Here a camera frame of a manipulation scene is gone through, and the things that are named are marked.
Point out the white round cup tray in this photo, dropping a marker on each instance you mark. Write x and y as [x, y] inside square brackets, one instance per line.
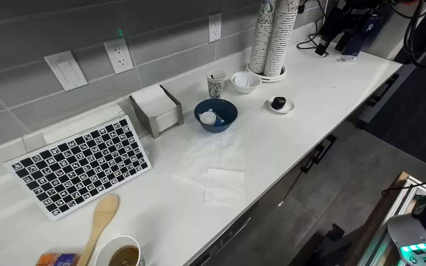
[269, 78]

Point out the robot base with green lights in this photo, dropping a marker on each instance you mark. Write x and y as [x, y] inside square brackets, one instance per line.
[420, 236]

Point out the tall paper cup stack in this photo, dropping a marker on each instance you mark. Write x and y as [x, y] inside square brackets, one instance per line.
[284, 19]

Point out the small white measuring cup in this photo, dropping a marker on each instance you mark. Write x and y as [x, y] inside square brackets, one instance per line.
[210, 118]

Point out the orange packet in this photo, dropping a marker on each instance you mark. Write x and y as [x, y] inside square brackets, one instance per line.
[57, 259]

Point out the white light switch plate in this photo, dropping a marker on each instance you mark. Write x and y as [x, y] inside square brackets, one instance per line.
[66, 69]

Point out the white power outlet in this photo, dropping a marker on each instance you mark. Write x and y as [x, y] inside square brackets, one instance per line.
[118, 55]
[214, 27]

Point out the wooden spoon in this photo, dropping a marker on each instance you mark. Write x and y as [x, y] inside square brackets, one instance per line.
[103, 213]

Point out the white mug with liquid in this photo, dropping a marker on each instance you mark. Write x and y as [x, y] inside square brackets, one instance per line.
[121, 250]

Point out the white saucer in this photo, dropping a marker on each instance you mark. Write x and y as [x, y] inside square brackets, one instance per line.
[287, 108]

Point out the patterned paper cup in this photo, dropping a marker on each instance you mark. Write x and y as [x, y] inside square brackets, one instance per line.
[214, 83]

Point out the black round object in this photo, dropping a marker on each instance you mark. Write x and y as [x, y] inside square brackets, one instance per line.
[278, 102]

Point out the steel napkin dispenser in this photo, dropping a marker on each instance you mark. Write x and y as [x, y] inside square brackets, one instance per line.
[156, 109]

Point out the small white bowl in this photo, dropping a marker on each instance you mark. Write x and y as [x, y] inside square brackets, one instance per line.
[244, 81]

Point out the black white checkered board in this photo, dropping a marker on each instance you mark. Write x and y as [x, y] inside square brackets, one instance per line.
[69, 173]

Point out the dark blue bowl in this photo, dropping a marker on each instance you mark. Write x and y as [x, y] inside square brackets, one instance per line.
[223, 108]

